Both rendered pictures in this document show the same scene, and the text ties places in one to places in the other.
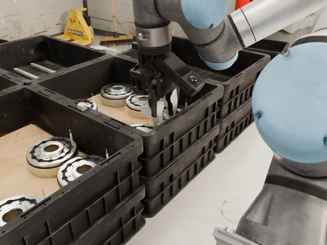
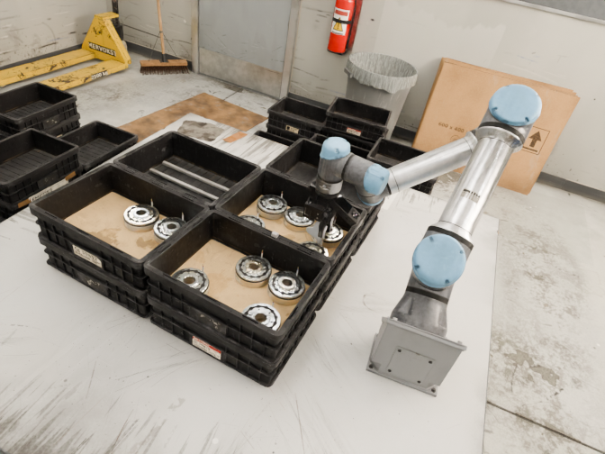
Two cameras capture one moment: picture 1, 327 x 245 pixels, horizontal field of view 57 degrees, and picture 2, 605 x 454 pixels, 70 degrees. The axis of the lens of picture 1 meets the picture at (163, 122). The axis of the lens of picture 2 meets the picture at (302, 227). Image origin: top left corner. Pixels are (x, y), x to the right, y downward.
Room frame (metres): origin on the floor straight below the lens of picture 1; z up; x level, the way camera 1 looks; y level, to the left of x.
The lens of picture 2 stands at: (-0.34, 0.40, 1.73)
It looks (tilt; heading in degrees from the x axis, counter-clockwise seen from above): 38 degrees down; 341
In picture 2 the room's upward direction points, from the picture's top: 11 degrees clockwise
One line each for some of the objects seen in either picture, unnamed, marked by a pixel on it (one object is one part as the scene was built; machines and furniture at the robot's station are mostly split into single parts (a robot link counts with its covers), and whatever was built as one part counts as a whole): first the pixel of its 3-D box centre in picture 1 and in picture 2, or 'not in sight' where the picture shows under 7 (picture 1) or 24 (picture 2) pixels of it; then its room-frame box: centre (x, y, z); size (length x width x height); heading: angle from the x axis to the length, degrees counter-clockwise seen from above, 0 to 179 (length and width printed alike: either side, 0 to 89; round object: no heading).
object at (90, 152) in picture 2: not in sight; (95, 167); (1.88, 0.92, 0.31); 0.40 x 0.30 x 0.34; 146
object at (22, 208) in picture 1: (12, 216); (260, 317); (0.34, 0.24, 0.86); 0.05 x 0.05 x 0.01
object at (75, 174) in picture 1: (84, 169); (286, 283); (0.45, 0.15, 0.86); 0.05 x 0.05 x 0.01
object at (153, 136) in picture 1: (126, 89); (293, 212); (0.70, 0.09, 0.92); 0.40 x 0.30 x 0.02; 52
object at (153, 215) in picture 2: not in sight; (141, 214); (0.76, 0.55, 0.86); 0.10 x 0.10 x 0.01
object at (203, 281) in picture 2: not in sight; (189, 281); (0.47, 0.41, 0.86); 0.10 x 0.10 x 0.01
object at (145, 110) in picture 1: (150, 113); (314, 232); (0.64, 0.03, 0.88); 0.06 x 0.03 x 0.09; 52
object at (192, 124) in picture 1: (127, 107); (291, 224); (0.70, 0.09, 0.87); 0.40 x 0.30 x 0.11; 52
